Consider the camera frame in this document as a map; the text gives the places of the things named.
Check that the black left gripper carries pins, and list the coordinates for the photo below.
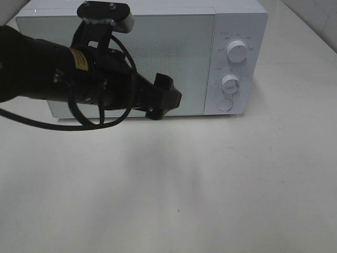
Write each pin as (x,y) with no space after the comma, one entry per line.
(112,73)

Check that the white microwave door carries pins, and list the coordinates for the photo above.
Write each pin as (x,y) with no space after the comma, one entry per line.
(175,45)

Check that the round white door button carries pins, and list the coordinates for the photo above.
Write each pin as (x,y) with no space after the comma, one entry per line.
(225,105)

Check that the white timer knob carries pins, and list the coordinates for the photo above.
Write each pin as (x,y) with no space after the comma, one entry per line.
(230,84)

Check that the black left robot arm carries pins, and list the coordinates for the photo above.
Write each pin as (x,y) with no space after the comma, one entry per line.
(43,70)

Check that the upper white power knob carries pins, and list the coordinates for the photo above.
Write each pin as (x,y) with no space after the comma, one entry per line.
(236,51)

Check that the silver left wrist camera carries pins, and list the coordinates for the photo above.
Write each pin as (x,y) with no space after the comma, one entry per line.
(117,15)

